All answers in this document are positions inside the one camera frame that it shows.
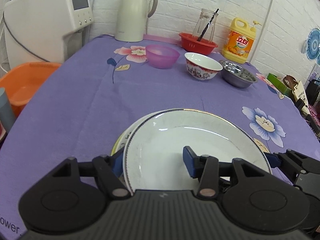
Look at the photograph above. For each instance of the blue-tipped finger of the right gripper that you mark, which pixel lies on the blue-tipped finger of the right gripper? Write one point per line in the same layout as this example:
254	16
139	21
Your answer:
273	160

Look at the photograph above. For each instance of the red patterned ceramic bowl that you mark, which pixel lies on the red patterned ceramic bowl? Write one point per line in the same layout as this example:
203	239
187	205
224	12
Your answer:
201	67

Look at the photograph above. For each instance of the beige printed bag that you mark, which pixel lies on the beige printed bag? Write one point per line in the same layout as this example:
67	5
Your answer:
299	93

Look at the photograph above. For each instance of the purple plastic bowl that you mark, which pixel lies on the purple plastic bowl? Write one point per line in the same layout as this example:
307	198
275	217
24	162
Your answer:
161	57

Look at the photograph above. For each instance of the blue paper fan decoration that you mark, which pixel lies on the blue paper fan decoration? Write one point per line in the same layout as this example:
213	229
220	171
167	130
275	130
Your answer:
312	44

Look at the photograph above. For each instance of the stainless steel bowl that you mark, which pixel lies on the stainless steel bowl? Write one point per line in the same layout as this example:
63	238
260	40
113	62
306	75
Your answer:
236	75

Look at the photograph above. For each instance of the yellow plastic plate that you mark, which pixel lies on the yellow plastic plate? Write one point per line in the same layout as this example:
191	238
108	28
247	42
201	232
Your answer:
120	143

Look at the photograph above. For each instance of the white floral ceramic plate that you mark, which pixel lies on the white floral ceramic plate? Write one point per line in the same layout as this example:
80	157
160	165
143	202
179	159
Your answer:
131	128

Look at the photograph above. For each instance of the yellow dish soap bottle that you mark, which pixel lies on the yellow dish soap bottle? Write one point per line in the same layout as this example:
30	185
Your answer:
239	41

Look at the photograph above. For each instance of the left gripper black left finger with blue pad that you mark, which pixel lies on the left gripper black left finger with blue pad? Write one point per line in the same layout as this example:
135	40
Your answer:
105	169

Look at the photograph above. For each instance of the black container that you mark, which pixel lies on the black container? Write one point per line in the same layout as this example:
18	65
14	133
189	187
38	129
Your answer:
312	91

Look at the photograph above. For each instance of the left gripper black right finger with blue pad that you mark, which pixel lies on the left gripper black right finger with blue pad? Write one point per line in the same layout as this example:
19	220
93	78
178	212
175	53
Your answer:
239	178

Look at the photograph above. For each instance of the purple floral tablecloth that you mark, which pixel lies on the purple floral tablecloth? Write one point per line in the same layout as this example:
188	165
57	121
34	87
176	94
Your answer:
86	104

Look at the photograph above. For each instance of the clear glass jar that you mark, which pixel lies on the clear glass jar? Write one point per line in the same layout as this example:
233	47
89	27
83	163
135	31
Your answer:
204	17

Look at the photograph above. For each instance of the white thermos jug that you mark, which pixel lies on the white thermos jug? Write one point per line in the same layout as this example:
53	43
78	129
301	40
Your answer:
132	17

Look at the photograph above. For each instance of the orange plastic basin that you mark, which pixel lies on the orange plastic basin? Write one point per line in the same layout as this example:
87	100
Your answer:
23	81

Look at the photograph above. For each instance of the red plastic basket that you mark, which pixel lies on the red plastic basket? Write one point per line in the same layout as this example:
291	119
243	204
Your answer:
191	44

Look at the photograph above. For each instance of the green box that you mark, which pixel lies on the green box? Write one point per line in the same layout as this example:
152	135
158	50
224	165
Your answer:
278	83

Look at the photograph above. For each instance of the white water dispenser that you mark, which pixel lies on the white water dispenser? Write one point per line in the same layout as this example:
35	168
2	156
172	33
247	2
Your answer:
45	30

